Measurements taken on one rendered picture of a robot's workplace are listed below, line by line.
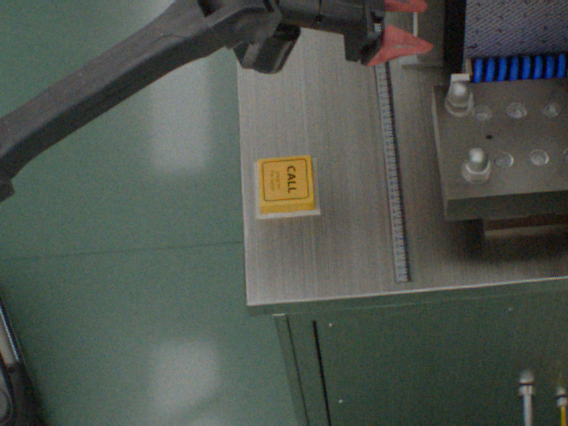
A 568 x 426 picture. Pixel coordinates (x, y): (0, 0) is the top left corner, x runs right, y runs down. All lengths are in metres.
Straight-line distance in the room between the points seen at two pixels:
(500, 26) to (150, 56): 0.43
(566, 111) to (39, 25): 1.70
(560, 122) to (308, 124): 0.36
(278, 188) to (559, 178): 0.37
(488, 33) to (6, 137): 0.60
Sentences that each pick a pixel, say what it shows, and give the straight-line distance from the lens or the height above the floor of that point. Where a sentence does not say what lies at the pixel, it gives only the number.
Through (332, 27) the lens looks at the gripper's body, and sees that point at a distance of 1.54.
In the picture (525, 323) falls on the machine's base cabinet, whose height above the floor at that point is 0.74.
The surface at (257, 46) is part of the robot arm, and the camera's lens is 1.55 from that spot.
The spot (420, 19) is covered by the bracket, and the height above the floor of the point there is 1.01.
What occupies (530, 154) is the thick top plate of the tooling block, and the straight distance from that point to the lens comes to 1.60.
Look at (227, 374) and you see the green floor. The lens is 2.59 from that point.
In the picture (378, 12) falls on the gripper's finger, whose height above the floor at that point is 1.16.
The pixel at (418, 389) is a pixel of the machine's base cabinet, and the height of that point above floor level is 0.50.
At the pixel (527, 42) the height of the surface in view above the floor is 1.06.
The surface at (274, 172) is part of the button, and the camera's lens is 1.71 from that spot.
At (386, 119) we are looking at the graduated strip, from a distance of 1.77.
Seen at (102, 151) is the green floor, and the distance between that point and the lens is 2.85.
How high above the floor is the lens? 2.42
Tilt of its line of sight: 63 degrees down
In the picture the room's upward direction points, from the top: 10 degrees counter-clockwise
